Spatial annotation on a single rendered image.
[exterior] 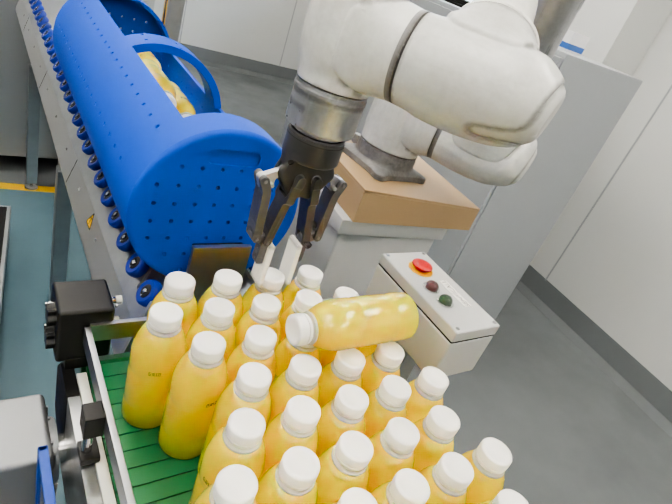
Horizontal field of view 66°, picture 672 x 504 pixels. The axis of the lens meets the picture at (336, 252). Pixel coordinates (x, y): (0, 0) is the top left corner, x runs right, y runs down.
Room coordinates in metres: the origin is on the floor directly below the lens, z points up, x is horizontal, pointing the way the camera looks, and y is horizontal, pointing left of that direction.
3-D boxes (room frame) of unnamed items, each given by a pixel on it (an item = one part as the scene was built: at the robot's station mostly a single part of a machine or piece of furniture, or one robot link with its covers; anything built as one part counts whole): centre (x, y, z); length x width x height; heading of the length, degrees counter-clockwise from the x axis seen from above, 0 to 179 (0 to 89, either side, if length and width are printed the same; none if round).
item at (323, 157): (0.63, 0.08, 1.26); 0.08 x 0.07 x 0.09; 131
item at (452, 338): (0.73, -0.18, 1.05); 0.20 x 0.10 x 0.10; 41
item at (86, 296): (0.53, 0.30, 0.95); 0.10 x 0.07 x 0.10; 131
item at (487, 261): (3.13, -0.09, 0.72); 2.15 x 0.54 x 1.45; 35
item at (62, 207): (1.43, 0.92, 0.31); 0.06 x 0.06 x 0.63; 41
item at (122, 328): (0.63, 0.12, 0.96); 0.40 x 0.01 x 0.03; 131
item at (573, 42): (2.46, -0.53, 1.48); 0.24 x 0.12 x 0.08; 43
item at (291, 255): (0.64, 0.06, 1.10); 0.03 x 0.01 x 0.07; 41
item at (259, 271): (0.61, 0.09, 1.10); 0.03 x 0.01 x 0.07; 41
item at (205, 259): (0.69, 0.18, 0.99); 0.10 x 0.02 x 0.12; 131
